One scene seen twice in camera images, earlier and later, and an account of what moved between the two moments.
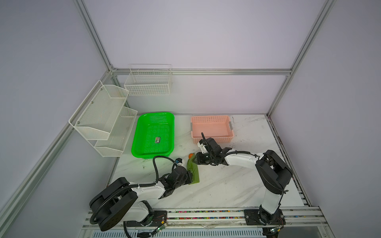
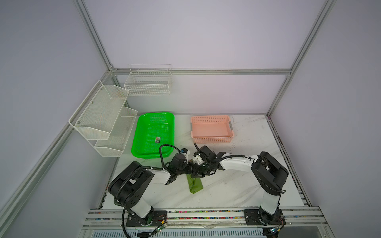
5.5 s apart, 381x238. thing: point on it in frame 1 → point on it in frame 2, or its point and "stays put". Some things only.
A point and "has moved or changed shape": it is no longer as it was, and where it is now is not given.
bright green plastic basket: (154, 135) stays put
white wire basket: (149, 80) stays put
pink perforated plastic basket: (219, 127) stays put
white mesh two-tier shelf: (103, 121) stays put
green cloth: (193, 168) has moved or changed shape
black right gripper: (198, 160) → (197, 173)
